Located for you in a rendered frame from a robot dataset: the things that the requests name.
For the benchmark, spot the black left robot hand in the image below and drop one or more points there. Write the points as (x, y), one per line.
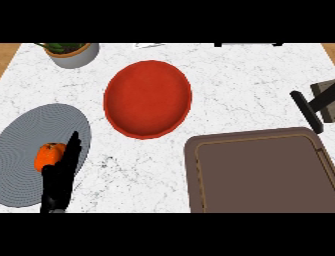
(59, 180)

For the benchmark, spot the brown rectangular tray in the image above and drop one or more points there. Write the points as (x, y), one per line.
(267, 173)

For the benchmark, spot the orange fruit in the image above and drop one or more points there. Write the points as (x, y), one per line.
(46, 156)

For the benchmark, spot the grey round woven placemat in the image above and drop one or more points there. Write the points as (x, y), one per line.
(22, 140)

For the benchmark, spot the red round bowl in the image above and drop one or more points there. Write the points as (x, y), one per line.
(148, 99)

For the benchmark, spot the grey pot with plant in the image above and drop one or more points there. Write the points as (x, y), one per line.
(74, 55)

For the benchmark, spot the white flat paper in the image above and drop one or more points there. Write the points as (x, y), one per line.
(148, 45)

